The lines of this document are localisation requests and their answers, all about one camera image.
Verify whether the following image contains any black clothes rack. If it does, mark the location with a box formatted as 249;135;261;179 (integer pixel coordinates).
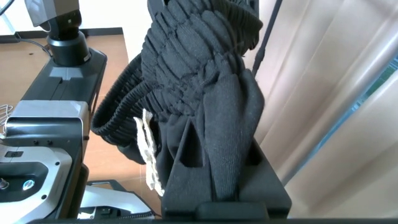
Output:
251;0;284;78

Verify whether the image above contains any black garment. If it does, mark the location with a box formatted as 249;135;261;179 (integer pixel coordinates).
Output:
90;0;265;202

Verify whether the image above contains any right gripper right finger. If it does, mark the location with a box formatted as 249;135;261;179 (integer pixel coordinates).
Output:
239;138;292;218

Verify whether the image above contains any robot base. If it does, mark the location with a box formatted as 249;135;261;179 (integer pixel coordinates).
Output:
0;0;156;220

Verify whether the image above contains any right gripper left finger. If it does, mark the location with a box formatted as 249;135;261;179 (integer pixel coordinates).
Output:
161;119;216;218

